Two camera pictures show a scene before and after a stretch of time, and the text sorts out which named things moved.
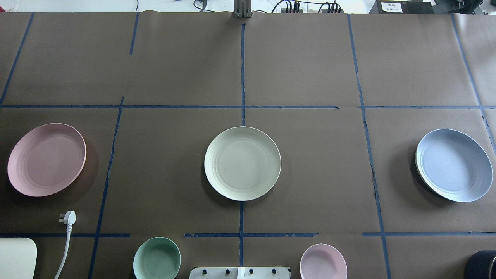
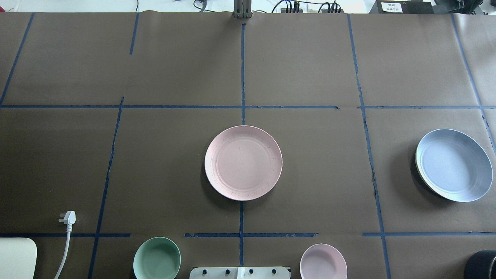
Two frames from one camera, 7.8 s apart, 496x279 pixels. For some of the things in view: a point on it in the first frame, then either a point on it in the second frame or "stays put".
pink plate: (45, 159) -> (243, 162)
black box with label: (402, 7) stays put
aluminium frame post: (242, 9) stays put
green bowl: (156, 258) stays put
